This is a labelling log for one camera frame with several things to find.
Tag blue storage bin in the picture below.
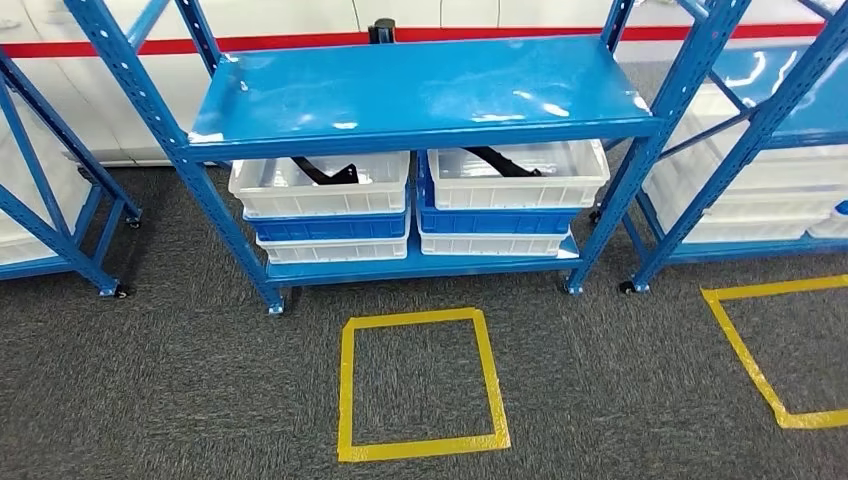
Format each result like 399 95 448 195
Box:
415 155 584 236
243 192 411 243

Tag black barrier post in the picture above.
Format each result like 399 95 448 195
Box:
368 17 397 46

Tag black angled plastic part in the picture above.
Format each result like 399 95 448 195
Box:
291 155 360 187
463 145 543 179

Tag white car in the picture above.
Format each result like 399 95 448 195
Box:
0 0 848 167

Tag blue metal shelf rack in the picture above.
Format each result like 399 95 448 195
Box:
619 0 848 296
62 0 737 316
0 46 144 299

